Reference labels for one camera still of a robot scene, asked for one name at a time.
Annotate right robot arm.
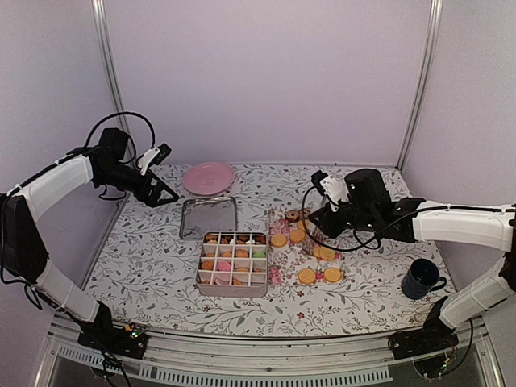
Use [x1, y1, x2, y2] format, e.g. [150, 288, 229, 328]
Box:
[302, 169, 515, 352]

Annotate silver tin lid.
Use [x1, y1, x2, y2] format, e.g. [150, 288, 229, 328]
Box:
[179, 197, 238, 240]

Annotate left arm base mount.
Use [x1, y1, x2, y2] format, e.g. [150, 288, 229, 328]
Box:
[77, 323, 148, 360]

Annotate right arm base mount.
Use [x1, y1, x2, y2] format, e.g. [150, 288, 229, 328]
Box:
[388, 329, 459, 379]

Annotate left aluminium frame post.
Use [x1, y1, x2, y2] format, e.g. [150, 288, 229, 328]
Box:
[90, 0, 140, 134]

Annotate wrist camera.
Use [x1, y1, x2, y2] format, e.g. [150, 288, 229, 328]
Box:
[310, 170, 348, 212]
[137, 143, 172, 176]

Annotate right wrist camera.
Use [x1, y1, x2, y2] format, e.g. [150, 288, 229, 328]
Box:
[310, 170, 348, 212]

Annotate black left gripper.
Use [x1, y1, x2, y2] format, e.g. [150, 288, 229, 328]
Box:
[98, 161, 179, 206]

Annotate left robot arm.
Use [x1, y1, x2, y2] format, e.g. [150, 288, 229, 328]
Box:
[1, 127, 178, 350]

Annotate pink divided cookie tin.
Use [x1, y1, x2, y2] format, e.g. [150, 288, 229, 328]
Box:
[196, 231, 268, 298]

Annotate chocolate sprinkle donut cookie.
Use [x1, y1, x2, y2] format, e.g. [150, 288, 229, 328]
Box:
[285, 210, 300, 223]

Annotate pink plate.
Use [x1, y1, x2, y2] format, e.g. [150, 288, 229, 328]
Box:
[183, 162, 235, 197]

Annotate aluminium frame post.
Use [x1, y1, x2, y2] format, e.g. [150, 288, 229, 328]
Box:
[396, 0, 443, 173]
[90, 0, 140, 134]

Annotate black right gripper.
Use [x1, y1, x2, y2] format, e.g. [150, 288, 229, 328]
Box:
[308, 202, 377, 239]

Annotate metal tongs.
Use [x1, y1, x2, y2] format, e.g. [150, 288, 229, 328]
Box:
[302, 198, 323, 261]

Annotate front aluminium rail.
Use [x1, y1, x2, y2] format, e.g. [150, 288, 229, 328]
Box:
[34, 316, 506, 386]

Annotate right aluminium frame post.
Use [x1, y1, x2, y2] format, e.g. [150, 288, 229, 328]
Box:
[396, 0, 443, 173]

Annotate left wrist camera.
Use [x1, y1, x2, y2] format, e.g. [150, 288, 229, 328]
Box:
[137, 143, 172, 176]

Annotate floral cookie tray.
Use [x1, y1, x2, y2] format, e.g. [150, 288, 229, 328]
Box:
[268, 208, 345, 286]

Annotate small swirl butter cookie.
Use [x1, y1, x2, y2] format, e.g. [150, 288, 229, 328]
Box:
[235, 249, 249, 258]

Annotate dark blue mug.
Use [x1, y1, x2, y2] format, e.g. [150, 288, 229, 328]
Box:
[401, 259, 447, 300]

